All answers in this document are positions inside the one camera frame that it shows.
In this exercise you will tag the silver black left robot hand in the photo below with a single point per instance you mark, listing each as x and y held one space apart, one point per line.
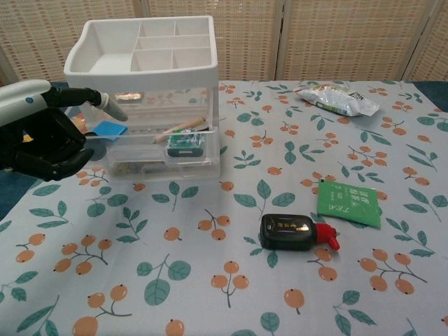
42 140

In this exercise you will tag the clear plastic drawer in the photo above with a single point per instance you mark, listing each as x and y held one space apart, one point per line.
140 145
196 172

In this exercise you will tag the white drawer organizer box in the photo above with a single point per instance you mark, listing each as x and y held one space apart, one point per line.
105 59

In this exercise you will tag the blue rectangular block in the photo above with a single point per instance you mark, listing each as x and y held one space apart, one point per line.
110 130

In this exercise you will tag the gold red snack packet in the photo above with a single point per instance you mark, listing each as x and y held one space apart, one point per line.
127 95

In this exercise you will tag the wooden stick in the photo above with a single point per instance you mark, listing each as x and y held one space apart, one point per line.
182 127

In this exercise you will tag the floral patterned tablecloth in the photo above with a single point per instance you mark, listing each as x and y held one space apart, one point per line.
196 196

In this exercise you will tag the black ink bottle red cap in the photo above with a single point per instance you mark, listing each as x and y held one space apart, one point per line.
287 232

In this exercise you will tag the woven bamboo folding screen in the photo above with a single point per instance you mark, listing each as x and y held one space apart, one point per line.
315 42

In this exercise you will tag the white nut snack bag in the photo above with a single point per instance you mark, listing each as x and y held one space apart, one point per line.
336 99

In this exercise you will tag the green tea sachet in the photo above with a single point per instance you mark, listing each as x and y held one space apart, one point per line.
346 204

